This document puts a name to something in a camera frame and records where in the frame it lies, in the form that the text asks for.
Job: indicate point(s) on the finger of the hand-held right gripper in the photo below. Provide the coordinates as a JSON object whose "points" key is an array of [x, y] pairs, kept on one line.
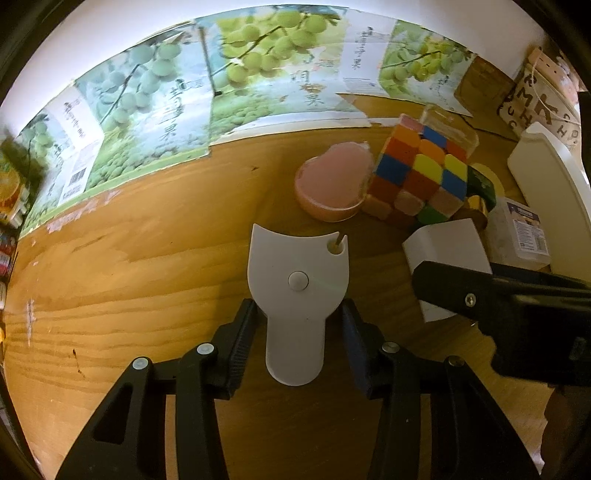
{"points": [[452, 288]]}

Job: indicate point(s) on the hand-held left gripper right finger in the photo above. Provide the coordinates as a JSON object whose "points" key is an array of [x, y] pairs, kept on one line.
{"points": [[358, 355]]}

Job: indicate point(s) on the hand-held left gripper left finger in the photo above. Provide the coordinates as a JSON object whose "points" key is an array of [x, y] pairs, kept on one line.
{"points": [[238, 350]]}

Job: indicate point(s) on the white charger block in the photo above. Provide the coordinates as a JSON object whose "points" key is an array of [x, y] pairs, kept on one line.
{"points": [[450, 247]]}

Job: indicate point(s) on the clear labelled plastic box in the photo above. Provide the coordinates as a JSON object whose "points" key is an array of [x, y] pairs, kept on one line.
{"points": [[519, 230]]}

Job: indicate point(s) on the white paddle-shaped tool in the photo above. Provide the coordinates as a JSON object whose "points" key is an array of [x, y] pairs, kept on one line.
{"points": [[295, 258]]}

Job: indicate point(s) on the colourful puzzle cube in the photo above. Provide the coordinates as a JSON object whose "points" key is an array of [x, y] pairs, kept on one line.
{"points": [[415, 180]]}

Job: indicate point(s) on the white plastic tray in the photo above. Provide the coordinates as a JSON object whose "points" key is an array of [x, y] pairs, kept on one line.
{"points": [[554, 184]]}

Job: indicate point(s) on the gold tape roll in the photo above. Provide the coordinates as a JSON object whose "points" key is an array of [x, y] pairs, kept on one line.
{"points": [[475, 214]]}

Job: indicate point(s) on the pink heart-shaped box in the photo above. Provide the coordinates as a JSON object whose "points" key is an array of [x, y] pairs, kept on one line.
{"points": [[332, 184]]}

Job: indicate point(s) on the brown printed cardboard sheet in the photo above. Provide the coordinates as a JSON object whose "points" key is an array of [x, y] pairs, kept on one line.
{"points": [[485, 83]]}

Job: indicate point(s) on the letter print storage bag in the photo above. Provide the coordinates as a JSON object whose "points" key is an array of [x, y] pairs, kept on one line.
{"points": [[545, 97]]}

